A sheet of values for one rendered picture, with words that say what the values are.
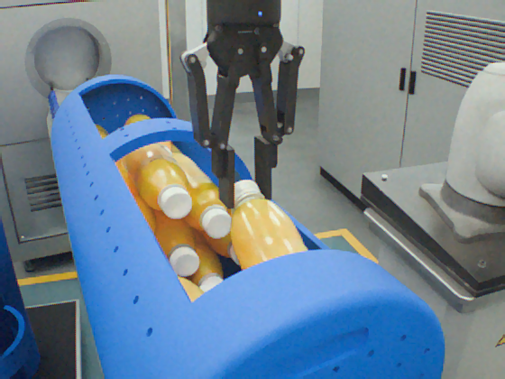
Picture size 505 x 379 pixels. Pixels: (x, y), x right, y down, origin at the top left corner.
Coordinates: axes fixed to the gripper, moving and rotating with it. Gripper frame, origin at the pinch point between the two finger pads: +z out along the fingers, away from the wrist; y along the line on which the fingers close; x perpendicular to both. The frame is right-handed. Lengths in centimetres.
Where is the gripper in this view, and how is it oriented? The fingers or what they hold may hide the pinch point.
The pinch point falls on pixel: (244, 172)
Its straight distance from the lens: 53.9
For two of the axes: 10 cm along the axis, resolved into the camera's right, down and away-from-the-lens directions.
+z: 0.0, 9.1, 4.2
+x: 4.2, 3.8, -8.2
